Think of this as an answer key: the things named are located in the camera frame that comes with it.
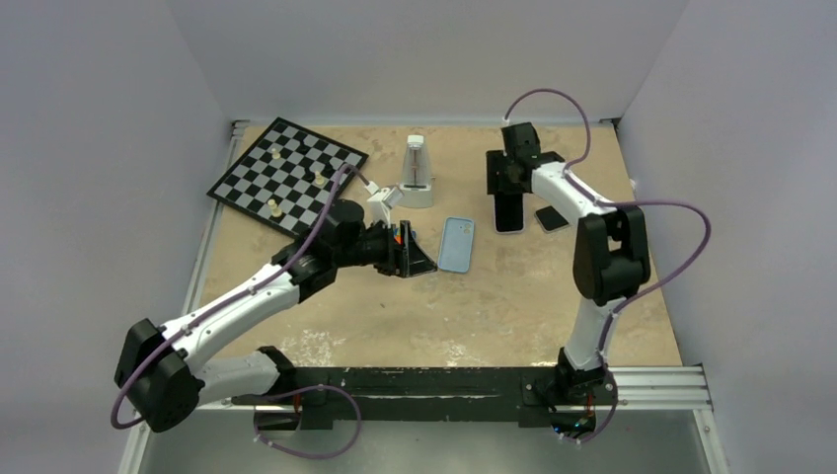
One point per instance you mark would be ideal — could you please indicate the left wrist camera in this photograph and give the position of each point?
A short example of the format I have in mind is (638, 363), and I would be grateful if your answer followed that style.
(381, 201)

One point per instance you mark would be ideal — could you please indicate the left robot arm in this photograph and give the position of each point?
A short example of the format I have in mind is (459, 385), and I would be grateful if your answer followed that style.
(167, 371)

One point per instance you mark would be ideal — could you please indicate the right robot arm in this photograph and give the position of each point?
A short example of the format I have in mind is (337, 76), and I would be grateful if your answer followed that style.
(610, 259)

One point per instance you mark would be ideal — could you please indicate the black white chessboard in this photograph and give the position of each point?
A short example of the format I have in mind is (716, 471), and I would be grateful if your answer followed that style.
(255, 178)

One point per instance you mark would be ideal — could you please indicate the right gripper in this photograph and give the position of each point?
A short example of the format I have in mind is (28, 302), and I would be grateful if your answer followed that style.
(495, 161)

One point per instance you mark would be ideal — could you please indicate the white metronome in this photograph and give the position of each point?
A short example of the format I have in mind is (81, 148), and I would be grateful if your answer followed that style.
(416, 177)

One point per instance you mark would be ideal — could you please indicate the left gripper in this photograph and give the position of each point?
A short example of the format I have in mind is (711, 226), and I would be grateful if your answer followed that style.
(403, 259)

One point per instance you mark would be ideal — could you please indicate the cream chess pawn front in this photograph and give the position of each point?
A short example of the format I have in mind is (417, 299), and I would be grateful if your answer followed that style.
(275, 209)

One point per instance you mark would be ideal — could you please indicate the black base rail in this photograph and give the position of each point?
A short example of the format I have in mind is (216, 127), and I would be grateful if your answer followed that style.
(511, 394)

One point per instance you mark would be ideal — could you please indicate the light blue phone case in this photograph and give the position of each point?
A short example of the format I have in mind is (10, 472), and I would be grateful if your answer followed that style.
(456, 245)

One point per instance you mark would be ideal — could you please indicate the black phone pink case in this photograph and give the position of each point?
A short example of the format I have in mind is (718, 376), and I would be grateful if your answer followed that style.
(509, 213)

